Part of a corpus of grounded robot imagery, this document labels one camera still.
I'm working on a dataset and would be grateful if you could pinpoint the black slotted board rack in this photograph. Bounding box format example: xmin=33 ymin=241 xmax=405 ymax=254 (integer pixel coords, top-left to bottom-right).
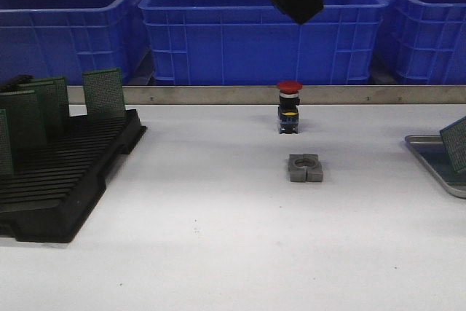
xmin=1 ymin=109 xmax=146 ymax=243

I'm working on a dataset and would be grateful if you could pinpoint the right blue plastic crate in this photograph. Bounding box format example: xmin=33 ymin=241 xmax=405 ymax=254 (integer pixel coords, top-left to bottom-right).
xmin=374 ymin=0 xmax=465 ymax=85

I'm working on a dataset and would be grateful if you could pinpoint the edge green circuit board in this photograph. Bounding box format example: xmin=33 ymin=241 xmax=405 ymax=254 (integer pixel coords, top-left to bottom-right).
xmin=1 ymin=109 xmax=14 ymax=176

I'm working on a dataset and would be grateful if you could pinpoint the blue plastic crate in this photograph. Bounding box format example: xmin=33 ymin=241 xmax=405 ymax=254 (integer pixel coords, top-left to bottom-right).
xmin=374 ymin=0 xmax=465 ymax=85
xmin=139 ymin=0 xmax=387 ymax=86
xmin=1 ymin=0 xmax=149 ymax=85

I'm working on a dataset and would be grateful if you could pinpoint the silver metal tray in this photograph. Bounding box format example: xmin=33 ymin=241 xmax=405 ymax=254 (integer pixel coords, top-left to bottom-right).
xmin=405 ymin=135 xmax=465 ymax=199

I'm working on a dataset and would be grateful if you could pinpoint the red emergency stop button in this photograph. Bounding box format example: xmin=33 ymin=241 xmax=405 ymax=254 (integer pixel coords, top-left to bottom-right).
xmin=277 ymin=81 xmax=303 ymax=134

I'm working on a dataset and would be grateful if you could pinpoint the grey metal clamp block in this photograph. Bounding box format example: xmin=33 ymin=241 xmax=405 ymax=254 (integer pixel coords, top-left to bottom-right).
xmin=288 ymin=154 xmax=323 ymax=182

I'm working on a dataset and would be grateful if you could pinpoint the left blue plastic crate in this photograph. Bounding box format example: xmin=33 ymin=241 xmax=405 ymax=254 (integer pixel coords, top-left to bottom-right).
xmin=1 ymin=0 xmax=149 ymax=85

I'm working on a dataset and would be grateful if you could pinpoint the centre blue plastic crate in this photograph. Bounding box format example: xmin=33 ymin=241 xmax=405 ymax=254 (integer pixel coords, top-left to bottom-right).
xmin=139 ymin=0 xmax=387 ymax=86

